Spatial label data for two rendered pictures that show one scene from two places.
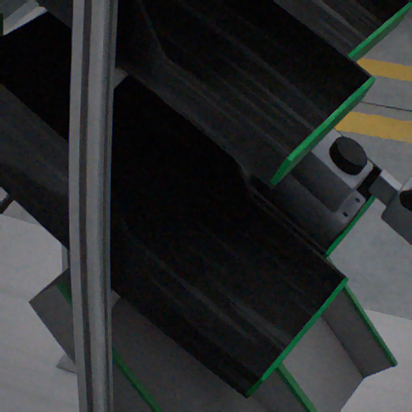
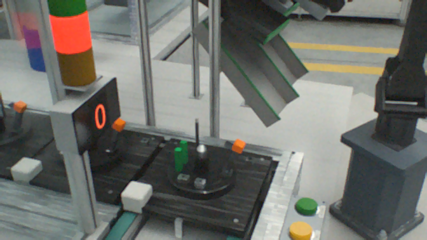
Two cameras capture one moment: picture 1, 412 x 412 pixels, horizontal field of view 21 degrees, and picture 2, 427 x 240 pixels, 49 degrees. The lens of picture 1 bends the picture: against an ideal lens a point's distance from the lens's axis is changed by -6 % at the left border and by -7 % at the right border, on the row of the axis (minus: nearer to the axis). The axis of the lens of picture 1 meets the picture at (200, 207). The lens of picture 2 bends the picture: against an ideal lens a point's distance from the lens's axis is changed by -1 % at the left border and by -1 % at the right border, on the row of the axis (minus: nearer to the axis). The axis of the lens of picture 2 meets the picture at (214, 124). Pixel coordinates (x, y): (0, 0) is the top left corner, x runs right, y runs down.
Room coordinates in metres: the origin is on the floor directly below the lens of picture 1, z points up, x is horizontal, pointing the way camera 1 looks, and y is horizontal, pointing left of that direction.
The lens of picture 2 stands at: (-0.39, 0.06, 1.56)
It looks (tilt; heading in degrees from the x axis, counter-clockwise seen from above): 31 degrees down; 0
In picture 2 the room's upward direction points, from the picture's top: straight up
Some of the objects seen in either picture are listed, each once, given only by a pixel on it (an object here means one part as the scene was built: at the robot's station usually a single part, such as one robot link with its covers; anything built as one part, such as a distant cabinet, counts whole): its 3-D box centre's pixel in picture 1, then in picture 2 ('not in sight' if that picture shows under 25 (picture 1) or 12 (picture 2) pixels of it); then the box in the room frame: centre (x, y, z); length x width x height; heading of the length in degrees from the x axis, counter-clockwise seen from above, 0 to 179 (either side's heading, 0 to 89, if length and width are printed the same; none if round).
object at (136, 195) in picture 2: not in sight; (136, 197); (0.30, 0.21, 0.97); 0.05 x 0.05 x 0.04; 72
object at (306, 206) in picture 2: not in sight; (307, 207); (0.28, -0.11, 0.96); 0.04 x 0.04 x 0.02
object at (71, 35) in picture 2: not in sight; (71, 30); (0.22, 0.26, 1.33); 0.05 x 0.05 x 0.05
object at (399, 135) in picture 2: not in sight; (395, 125); (0.37, -0.28, 1.09); 0.07 x 0.07 x 0.06; 36
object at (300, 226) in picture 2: not in sight; (300, 232); (0.22, -0.09, 0.96); 0.04 x 0.04 x 0.02
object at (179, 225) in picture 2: not in sight; (179, 228); (0.24, 0.13, 0.95); 0.01 x 0.01 x 0.04; 72
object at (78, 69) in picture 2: not in sight; (76, 63); (0.22, 0.26, 1.28); 0.05 x 0.05 x 0.05
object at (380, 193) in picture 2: not in sight; (384, 179); (0.37, -0.28, 0.96); 0.15 x 0.15 x 0.20; 36
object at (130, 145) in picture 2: not in sight; (89, 138); (0.44, 0.33, 1.01); 0.24 x 0.24 x 0.13; 72
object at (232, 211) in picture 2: not in sight; (202, 181); (0.36, 0.09, 0.96); 0.24 x 0.24 x 0.02; 72
